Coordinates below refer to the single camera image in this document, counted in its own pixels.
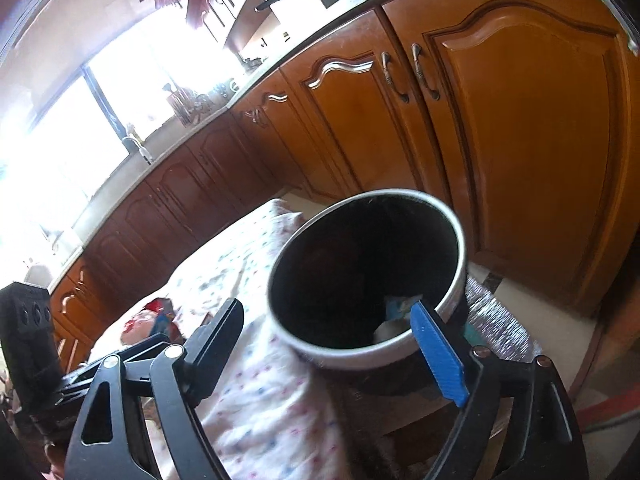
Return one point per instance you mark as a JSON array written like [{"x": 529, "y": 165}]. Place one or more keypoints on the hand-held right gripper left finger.
[{"x": 210, "y": 355}]

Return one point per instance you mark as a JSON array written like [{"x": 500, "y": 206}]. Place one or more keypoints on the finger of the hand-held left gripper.
[{"x": 77, "y": 385}]

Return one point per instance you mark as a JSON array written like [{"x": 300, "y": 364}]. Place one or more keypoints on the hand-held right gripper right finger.
[{"x": 440, "y": 355}]

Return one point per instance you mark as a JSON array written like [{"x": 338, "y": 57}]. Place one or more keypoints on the black trash bin white rim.
[{"x": 330, "y": 355}]

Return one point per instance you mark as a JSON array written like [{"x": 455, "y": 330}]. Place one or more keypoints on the crumpled white paper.
[{"x": 392, "y": 332}]

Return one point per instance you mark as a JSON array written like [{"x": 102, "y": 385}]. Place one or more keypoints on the blue white wrapper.
[{"x": 400, "y": 306}]

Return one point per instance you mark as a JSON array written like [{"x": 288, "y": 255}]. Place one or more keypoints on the crumpled red foil wrapper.
[{"x": 160, "y": 310}]

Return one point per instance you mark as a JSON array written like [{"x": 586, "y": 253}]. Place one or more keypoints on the silver foil sheet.
[{"x": 505, "y": 320}]

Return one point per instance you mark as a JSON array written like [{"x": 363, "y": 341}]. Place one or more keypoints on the white floral printed cloth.
[{"x": 260, "y": 410}]

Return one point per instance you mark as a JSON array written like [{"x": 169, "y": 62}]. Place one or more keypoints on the white rice cooker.
[{"x": 39, "y": 276}]

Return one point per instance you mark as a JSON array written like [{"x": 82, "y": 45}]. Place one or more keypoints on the kitchen window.
[{"x": 60, "y": 160}]

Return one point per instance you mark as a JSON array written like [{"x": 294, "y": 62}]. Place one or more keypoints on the chrome kitchen faucet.
[{"x": 137, "y": 142}]

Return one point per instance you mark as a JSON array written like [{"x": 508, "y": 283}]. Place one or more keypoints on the wooden lower kitchen cabinets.
[{"x": 525, "y": 135}]

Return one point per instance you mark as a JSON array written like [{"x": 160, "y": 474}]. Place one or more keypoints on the utensil rack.
[{"x": 187, "y": 105}]

